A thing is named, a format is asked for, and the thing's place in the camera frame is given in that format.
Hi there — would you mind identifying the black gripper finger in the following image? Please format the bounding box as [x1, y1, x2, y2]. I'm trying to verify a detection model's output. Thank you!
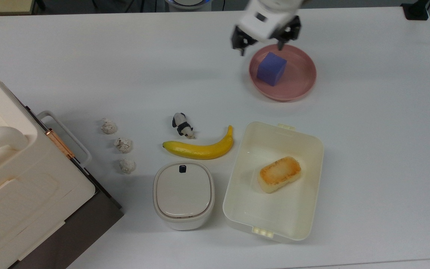
[275, 15, 302, 51]
[231, 25, 256, 56]

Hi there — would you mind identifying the purple cube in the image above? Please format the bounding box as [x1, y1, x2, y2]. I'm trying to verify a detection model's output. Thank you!
[256, 52, 287, 87]

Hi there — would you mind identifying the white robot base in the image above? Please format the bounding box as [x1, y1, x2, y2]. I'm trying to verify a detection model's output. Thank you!
[165, 0, 212, 10]

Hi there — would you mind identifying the pink plate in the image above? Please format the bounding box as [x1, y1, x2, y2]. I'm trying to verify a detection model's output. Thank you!
[249, 44, 317, 102]

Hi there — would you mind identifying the panda figurine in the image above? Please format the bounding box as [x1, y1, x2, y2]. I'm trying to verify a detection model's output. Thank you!
[172, 112, 196, 139]

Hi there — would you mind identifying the yellow banana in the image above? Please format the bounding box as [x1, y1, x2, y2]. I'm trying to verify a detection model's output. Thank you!
[162, 125, 234, 160]

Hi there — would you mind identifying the black table clamp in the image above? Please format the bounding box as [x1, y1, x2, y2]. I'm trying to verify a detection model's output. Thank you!
[401, 0, 430, 21]

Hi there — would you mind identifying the toasted bread loaf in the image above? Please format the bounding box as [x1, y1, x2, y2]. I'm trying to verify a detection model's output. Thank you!
[257, 156, 302, 194]

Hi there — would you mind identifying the crumpled white paper ball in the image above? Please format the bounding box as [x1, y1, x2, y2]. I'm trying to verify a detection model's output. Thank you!
[114, 137, 133, 154]
[100, 118, 118, 135]
[119, 158, 136, 174]

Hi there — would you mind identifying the cream lidded trash can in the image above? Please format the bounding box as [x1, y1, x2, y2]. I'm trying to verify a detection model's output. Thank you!
[153, 161, 215, 231]

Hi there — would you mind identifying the open cream plastic bin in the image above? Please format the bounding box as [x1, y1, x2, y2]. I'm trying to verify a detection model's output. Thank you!
[222, 121, 325, 243]

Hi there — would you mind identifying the orange box latch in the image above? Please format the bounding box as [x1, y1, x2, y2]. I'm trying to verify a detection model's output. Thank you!
[44, 129, 75, 160]

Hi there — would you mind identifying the wooden desk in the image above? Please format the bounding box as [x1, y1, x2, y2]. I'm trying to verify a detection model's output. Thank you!
[0, 0, 38, 16]

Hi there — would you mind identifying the dark wood drawer cabinet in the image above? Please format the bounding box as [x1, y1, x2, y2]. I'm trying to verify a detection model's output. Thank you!
[8, 106, 124, 269]

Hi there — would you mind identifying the white drawer handle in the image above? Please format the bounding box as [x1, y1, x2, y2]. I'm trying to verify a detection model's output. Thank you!
[37, 111, 92, 168]

